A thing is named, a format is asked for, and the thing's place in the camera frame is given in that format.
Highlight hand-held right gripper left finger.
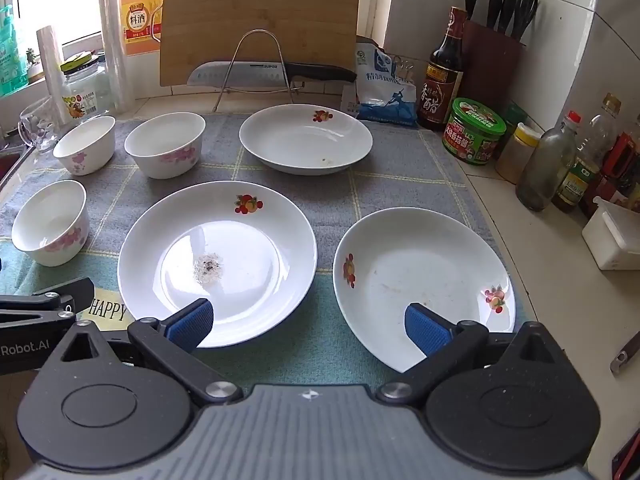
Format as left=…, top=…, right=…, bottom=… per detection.
left=60, top=298, right=246, bottom=408

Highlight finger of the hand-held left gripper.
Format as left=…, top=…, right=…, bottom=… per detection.
left=0, top=277, right=96, bottom=330

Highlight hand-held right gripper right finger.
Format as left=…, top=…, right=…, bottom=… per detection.
left=375, top=302, right=556, bottom=405

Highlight white plate with fruit print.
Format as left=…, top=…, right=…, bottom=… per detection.
left=332, top=207, right=517, bottom=373
left=238, top=104, right=374, bottom=176
left=117, top=180, right=318, bottom=348

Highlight white bowl with pink flowers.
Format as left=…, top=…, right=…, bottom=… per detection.
left=52, top=115, right=117, bottom=176
left=11, top=180, right=91, bottom=267
left=124, top=113, right=206, bottom=180

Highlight grey checked table cloth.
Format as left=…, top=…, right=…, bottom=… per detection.
left=0, top=112, right=531, bottom=396

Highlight clear glass mug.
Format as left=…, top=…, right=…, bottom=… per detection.
left=17, top=96, right=63, bottom=155

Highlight yellow-capped spice jar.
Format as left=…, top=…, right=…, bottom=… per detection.
left=495, top=122, right=545, bottom=185

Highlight red-capped clear glass bottle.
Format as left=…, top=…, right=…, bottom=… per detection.
left=516, top=110, right=583, bottom=212

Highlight green-lidded sauce jar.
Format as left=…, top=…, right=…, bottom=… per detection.
left=441, top=98, right=508, bottom=167

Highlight white plastic container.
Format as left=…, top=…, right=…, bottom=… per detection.
left=581, top=196, right=640, bottom=272

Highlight yellow-labelled oil bottle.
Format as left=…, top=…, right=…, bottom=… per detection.
left=551, top=94, right=622, bottom=213

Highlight glass jar with green lid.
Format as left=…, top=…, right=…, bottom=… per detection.
left=60, top=53, right=116, bottom=121

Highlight short plastic wrap roll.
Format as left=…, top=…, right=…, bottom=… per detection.
left=36, top=25, right=73, bottom=126

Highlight blue and white salt bag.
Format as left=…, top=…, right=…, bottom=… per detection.
left=350, top=35, right=418, bottom=127

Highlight dark vinegar bottle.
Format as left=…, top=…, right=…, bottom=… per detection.
left=416, top=6, right=468, bottom=131

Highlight black and red object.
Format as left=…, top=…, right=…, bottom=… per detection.
left=612, top=430, right=640, bottom=480

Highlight green plastic bag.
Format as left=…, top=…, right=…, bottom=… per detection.
left=0, top=4, right=30, bottom=98

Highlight tall plastic wrap roll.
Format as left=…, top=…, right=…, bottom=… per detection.
left=98, top=0, right=136, bottom=113

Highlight red-labelled bottle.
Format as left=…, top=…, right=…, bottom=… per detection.
left=582, top=115, right=640, bottom=218

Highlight dark red knife block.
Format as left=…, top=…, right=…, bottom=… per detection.
left=460, top=20, right=527, bottom=126

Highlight orange cooking wine jug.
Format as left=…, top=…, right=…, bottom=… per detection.
left=120, top=0, right=167, bottom=58

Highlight bamboo cutting board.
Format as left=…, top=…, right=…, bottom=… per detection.
left=159, top=0, right=362, bottom=88

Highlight black kitchen scissors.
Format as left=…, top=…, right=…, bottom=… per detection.
left=512, top=0, right=540, bottom=43

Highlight metal utensil handle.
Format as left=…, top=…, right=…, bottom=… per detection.
left=610, top=332, right=640, bottom=376

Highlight black-handled kitchen knife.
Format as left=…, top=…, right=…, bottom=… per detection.
left=186, top=61, right=358, bottom=92

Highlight metal wire rack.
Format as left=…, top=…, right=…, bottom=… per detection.
left=212, top=30, right=307, bottom=113

